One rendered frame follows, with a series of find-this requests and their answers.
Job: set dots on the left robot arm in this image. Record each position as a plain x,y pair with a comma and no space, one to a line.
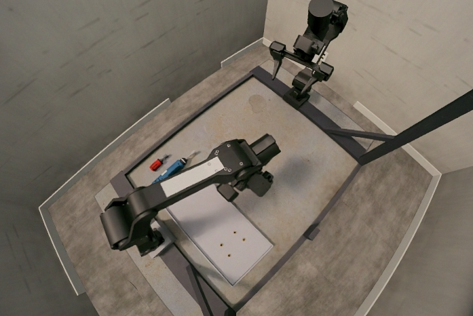
127,225

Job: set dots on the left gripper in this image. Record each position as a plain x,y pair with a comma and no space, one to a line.
227,190

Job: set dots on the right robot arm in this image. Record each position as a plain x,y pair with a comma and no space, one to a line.
326,25

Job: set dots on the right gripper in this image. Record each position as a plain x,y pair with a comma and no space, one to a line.
322,71

